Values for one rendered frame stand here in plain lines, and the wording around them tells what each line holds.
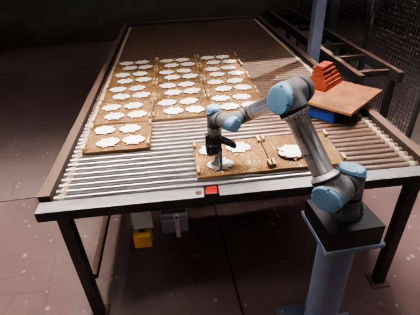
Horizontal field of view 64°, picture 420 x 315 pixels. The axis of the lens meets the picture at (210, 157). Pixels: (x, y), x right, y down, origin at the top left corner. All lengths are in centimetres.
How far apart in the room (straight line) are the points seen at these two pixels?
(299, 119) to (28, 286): 220
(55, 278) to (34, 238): 51
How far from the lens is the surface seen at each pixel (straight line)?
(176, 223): 176
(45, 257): 296
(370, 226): 156
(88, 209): 176
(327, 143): 213
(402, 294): 268
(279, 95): 131
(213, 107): 167
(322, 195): 136
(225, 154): 196
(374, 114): 255
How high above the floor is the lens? 200
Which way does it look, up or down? 33 degrees down
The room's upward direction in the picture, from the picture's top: 3 degrees counter-clockwise
